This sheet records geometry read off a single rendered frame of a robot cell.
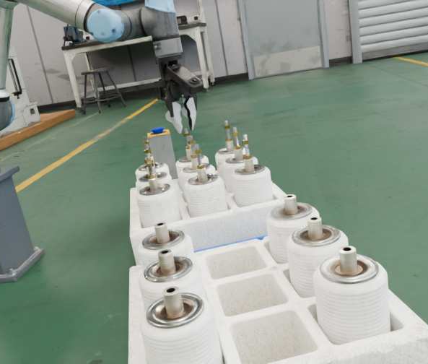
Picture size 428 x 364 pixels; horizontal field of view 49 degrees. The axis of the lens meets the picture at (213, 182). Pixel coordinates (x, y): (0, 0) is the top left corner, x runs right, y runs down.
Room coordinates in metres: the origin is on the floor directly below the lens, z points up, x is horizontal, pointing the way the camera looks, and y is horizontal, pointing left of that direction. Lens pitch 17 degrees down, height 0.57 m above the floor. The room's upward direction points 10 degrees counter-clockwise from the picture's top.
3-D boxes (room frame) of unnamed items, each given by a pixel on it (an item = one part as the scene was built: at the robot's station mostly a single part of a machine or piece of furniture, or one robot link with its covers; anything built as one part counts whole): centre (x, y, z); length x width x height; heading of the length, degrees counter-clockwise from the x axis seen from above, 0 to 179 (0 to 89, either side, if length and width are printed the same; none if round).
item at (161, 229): (0.76, 0.10, 0.26); 0.02 x 0.02 x 0.03
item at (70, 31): (5.59, 1.28, 0.87); 0.41 x 0.17 x 0.25; 171
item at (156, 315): (0.53, 0.08, 0.25); 0.08 x 0.08 x 0.01
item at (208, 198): (1.09, 0.02, 0.16); 0.10 x 0.10 x 0.18
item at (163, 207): (1.07, 0.14, 0.16); 0.10 x 0.10 x 0.18
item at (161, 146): (1.48, 0.15, 0.16); 0.07 x 0.07 x 0.31; 7
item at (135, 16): (1.34, 0.16, 0.64); 0.11 x 0.11 x 0.08; 77
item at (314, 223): (0.67, -0.14, 0.26); 0.02 x 0.02 x 0.03
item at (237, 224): (1.20, 0.04, 0.09); 0.39 x 0.39 x 0.18; 7
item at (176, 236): (0.76, 0.10, 0.25); 0.08 x 0.08 x 0.01
